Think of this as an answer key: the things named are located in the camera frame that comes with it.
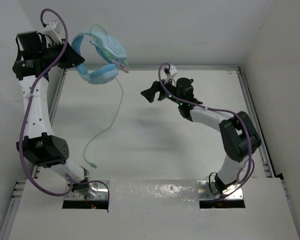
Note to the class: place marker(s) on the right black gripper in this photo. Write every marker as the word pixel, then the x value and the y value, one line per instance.
pixel 150 93

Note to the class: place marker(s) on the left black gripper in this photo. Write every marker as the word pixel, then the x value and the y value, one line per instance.
pixel 71 58

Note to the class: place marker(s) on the light blue headphones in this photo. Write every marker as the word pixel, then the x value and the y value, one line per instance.
pixel 112 57

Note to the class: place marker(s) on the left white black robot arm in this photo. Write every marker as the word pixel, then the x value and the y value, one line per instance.
pixel 37 142

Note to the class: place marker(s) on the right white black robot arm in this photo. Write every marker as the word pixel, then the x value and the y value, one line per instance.
pixel 238 134

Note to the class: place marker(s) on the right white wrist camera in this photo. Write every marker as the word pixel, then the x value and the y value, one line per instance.
pixel 170 72

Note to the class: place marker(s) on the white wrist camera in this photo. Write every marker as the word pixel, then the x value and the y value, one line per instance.
pixel 53 28
pixel 170 72

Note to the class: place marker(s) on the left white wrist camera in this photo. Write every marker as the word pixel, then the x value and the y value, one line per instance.
pixel 53 28

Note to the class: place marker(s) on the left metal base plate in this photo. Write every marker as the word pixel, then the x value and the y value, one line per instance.
pixel 96 191

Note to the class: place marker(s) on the metal base plate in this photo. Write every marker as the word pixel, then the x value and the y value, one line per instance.
pixel 207 191
pixel 96 191

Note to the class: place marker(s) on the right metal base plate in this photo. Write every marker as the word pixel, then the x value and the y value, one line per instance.
pixel 207 191

